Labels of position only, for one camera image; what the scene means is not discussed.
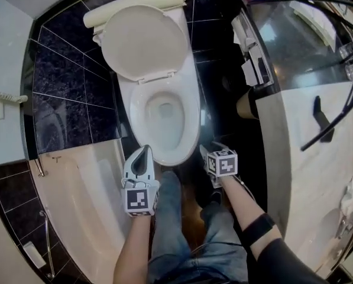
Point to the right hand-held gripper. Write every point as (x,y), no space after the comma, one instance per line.
(226,164)

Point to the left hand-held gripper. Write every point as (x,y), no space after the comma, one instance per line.
(137,200)

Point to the white toilet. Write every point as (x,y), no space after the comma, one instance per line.
(136,120)
(164,123)

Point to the person's right forearm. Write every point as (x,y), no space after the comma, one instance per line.
(238,206)

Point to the person's left forearm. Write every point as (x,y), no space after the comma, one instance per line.
(132,253)

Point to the chrome toilet paper holder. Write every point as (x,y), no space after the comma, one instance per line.
(253,55)

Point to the white toilet lid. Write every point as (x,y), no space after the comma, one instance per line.
(143,43)

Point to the person's black shoe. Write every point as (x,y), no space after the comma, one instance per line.
(217,197)

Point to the beige waste bin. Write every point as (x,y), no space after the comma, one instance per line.
(244,105)

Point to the person's left leg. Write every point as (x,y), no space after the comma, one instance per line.
(168,217)

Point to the person's leg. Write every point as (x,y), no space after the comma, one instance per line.
(168,217)
(220,241)

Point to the white bathtub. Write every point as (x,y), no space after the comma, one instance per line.
(81,206)

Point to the person's right leg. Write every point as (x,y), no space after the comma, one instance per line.
(220,241)

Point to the marble vanity counter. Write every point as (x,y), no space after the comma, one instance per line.
(297,188)

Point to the black tripod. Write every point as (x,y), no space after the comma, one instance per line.
(304,147)

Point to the chrome tub faucet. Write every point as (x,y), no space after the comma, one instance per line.
(40,167)

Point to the chrome grab bar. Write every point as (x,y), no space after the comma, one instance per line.
(47,244)

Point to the person's right black sleeve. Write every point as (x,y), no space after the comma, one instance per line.
(285,265)

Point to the white soap dish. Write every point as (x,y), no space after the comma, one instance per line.
(34,254)

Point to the white sink basin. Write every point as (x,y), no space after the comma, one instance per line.
(331,223)

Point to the white washcloth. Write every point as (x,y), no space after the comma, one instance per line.
(349,197)

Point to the chrome sink faucet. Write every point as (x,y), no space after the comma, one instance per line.
(344,228)

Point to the white tissue box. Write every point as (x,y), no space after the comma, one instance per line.
(318,22)

